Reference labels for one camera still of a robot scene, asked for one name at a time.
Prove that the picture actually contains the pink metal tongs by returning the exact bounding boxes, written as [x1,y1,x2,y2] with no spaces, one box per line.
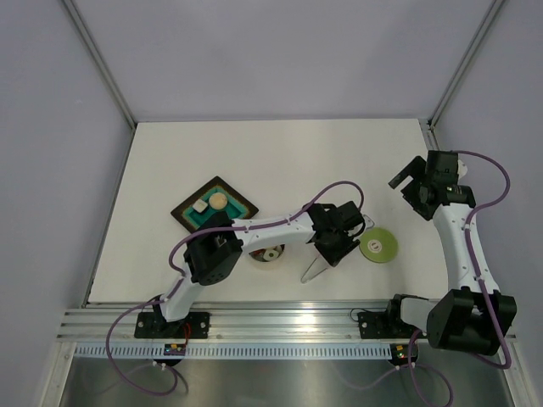
[299,254,329,284]

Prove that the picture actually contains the green round lid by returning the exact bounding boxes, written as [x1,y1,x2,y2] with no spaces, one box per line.
[359,227,399,264]

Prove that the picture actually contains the steel round bowl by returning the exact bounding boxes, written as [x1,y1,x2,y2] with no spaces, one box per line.
[249,244,285,270]

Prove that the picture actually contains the white rice triangle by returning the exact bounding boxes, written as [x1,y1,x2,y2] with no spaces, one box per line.
[193,199,209,214]

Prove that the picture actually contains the sushi roll piece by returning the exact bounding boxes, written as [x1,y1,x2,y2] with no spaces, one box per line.
[262,248,283,262]

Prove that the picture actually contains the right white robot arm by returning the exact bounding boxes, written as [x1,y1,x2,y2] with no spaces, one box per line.
[384,150,517,357]

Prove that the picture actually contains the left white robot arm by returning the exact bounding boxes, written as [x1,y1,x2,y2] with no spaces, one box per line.
[153,201,367,337]

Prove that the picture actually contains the black teal lunch tray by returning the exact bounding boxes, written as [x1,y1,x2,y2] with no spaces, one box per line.
[171,176,259,232]

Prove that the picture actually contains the beige bun left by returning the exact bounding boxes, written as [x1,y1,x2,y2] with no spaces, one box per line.
[209,192,228,210]

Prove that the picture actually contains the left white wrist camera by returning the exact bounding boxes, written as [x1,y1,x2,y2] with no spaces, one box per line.
[363,215,375,231]

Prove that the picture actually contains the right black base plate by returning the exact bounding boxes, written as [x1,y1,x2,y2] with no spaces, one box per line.
[350,309,402,339]

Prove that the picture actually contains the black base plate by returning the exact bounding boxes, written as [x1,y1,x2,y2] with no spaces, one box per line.
[350,309,402,339]
[134,312,210,340]

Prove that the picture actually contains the right aluminium frame post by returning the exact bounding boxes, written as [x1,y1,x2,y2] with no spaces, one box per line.
[427,0,507,131]

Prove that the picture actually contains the aluminium frame post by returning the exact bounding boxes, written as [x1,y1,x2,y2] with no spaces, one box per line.
[427,0,507,131]
[59,0,137,134]

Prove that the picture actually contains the white slotted cable duct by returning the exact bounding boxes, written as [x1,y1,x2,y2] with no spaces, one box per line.
[75,343,392,360]

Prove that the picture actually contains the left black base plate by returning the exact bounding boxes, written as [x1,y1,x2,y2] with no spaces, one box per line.
[134,312,210,340]

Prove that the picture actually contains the aluminium mounting rail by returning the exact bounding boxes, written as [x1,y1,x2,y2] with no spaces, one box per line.
[56,299,517,343]

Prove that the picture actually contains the left aluminium frame post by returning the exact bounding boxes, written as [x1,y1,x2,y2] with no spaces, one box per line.
[59,0,137,134]

